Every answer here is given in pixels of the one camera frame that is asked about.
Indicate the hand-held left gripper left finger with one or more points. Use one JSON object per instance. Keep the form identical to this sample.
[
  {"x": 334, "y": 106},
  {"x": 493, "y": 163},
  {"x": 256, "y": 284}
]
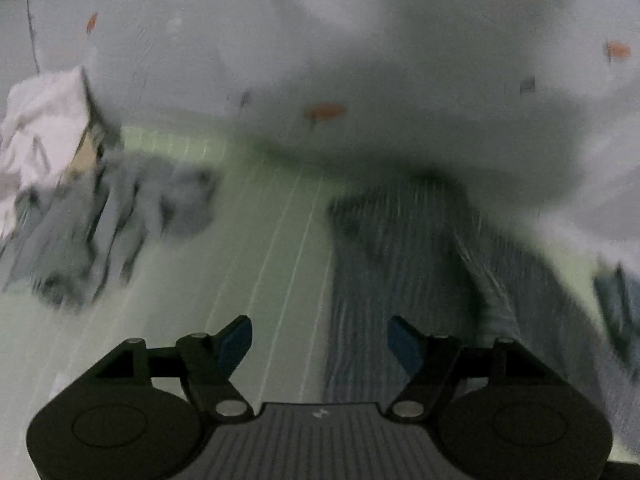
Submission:
[{"x": 234, "y": 341}]

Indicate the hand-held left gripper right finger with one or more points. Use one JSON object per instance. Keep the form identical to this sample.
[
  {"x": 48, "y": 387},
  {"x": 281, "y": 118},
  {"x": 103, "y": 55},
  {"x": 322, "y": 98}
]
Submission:
[{"x": 404, "y": 344}]

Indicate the blue white checked shirt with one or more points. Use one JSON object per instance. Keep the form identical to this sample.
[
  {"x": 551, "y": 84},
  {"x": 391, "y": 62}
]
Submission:
[{"x": 400, "y": 260}]

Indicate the blue-grey garment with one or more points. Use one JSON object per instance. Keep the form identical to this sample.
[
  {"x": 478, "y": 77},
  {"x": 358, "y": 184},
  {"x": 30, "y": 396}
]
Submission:
[{"x": 620, "y": 305}]

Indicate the green grid cutting mat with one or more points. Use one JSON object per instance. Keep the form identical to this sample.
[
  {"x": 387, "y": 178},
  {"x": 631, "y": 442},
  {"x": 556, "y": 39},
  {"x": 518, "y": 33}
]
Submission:
[{"x": 225, "y": 260}]

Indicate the grey garment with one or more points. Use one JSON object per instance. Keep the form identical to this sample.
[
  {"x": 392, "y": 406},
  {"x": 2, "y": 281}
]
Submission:
[{"x": 100, "y": 220}]

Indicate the white garment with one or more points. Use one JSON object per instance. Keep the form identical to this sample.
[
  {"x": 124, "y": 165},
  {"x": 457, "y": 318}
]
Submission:
[{"x": 40, "y": 120}]

